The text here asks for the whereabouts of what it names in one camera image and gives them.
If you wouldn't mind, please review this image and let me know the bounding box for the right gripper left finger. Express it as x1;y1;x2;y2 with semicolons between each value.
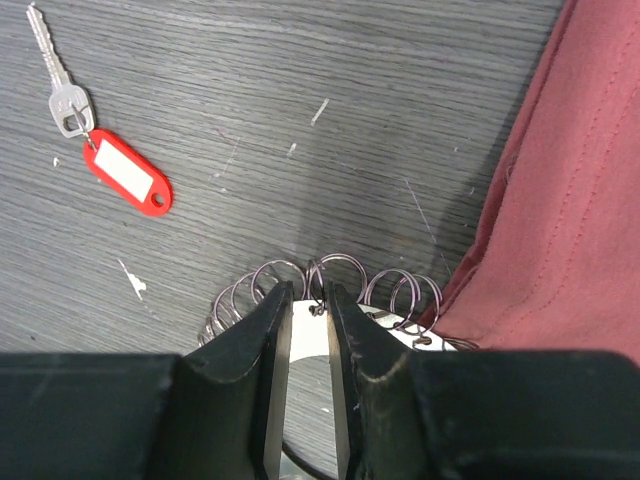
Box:
1;282;293;479

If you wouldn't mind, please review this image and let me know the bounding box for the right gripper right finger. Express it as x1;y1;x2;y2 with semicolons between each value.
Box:
325;284;639;479

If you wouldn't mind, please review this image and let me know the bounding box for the dark red shirt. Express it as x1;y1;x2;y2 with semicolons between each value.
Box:
420;1;639;358

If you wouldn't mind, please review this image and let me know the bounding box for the key with red tag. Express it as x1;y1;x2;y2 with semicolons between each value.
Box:
26;4;173;217

